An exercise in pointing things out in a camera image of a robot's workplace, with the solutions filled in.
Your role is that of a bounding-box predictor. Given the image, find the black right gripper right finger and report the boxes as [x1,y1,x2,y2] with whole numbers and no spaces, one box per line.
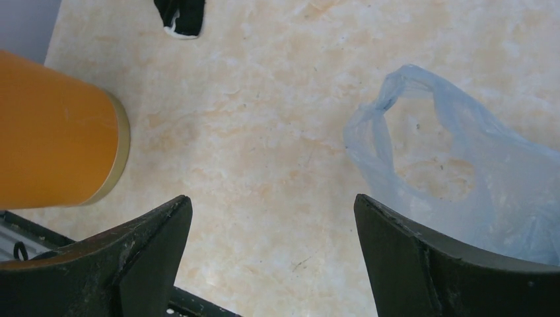
[354,194,559,316]

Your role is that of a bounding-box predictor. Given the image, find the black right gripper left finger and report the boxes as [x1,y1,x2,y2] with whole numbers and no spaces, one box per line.
[1,195,193,316]

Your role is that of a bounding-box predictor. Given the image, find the translucent blue plastic bag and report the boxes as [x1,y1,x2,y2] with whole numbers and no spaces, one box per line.
[343,65,559,265]

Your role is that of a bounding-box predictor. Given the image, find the orange trash bin gold rim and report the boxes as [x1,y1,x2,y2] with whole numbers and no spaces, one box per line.
[1,51,131,209]

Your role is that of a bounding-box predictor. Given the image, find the black white striped cloth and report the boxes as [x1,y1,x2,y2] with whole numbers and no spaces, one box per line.
[153,0,205,40]

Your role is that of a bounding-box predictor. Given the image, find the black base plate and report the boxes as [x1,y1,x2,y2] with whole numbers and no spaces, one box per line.
[1,211,237,316]

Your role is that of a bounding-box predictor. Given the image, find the aluminium frame rail front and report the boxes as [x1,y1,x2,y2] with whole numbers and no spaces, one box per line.
[1,218,54,262]

